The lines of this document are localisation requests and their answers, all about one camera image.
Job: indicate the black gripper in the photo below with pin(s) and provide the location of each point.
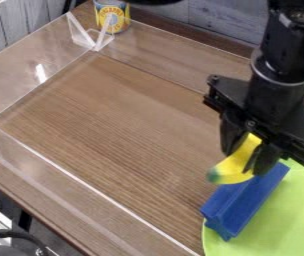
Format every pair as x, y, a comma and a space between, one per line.
263, 108

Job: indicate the yellow toy banana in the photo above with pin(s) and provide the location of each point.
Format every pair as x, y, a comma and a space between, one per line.
231, 170

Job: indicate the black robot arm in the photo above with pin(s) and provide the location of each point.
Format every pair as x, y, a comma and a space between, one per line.
278, 60

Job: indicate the green plate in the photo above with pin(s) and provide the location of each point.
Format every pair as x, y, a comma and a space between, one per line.
275, 231

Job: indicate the blue plastic block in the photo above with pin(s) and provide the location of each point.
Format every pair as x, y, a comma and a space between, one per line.
234, 204

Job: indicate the yellow labelled tin can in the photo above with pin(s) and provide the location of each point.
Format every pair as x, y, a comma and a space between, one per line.
113, 11

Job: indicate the clear acrylic barrier wall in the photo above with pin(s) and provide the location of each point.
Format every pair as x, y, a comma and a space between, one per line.
107, 139

